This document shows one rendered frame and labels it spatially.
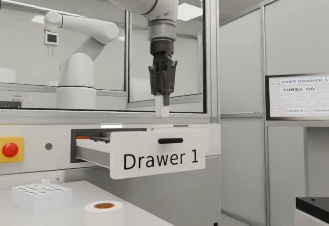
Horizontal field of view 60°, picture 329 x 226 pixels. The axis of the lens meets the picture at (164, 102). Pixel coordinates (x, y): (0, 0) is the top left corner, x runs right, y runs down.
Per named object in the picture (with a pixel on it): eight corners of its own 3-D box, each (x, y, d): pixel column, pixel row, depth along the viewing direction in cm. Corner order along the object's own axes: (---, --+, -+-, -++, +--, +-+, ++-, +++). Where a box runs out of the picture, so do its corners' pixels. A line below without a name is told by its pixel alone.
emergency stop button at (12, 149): (18, 157, 79) (18, 142, 79) (1, 158, 77) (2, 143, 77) (16, 156, 82) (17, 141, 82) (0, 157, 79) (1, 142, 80)
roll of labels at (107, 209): (127, 222, 55) (127, 200, 55) (117, 236, 48) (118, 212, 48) (91, 220, 56) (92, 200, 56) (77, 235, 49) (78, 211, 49)
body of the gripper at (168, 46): (179, 40, 88) (179, 70, 88) (164, 47, 95) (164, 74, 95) (159, 37, 84) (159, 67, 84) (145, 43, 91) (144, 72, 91)
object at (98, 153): (197, 163, 83) (197, 141, 84) (115, 171, 69) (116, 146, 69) (132, 151, 116) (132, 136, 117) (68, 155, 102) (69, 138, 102)
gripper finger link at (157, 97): (156, 95, 89) (154, 95, 89) (156, 117, 88) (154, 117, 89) (164, 95, 90) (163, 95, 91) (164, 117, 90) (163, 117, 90)
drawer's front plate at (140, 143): (205, 168, 83) (205, 130, 83) (112, 180, 66) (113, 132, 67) (201, 167, 84) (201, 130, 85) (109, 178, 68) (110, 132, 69)
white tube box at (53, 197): (71, 206, 66) (71, 188, 66) (35, 214, 59) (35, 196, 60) (45, 196, 74) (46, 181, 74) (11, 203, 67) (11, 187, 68)
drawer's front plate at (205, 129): (209, 152, 127) (209, 127, 127) (153, 157, 110) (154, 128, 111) (206, 152, 128) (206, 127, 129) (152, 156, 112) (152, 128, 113)
